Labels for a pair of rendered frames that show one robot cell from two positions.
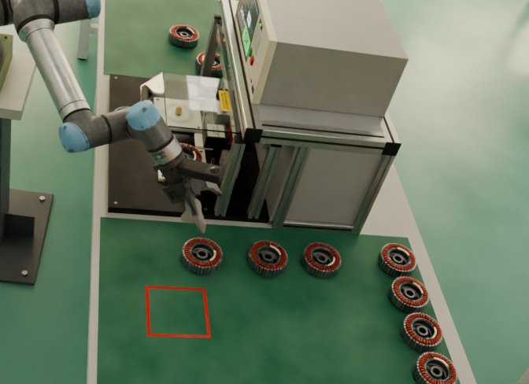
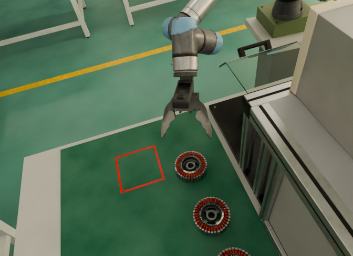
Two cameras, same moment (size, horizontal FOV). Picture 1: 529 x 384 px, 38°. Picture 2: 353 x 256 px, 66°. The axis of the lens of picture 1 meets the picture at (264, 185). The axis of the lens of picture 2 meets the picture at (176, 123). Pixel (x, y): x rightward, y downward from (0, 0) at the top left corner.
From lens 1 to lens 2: 177 cm
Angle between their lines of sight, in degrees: 67
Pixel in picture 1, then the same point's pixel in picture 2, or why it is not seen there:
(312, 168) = (287, 196)
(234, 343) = (118, 211)
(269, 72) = (307, 57)
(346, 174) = (313, 244)
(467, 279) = not seen: outside the picture
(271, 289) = (183, 229)
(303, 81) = (335, 94)
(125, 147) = not seen: hidden behind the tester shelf
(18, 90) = (286, 41)
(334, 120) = (343, 174)
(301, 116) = (312, 135)
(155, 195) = (236, 123)
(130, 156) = not seen: hidden behind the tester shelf
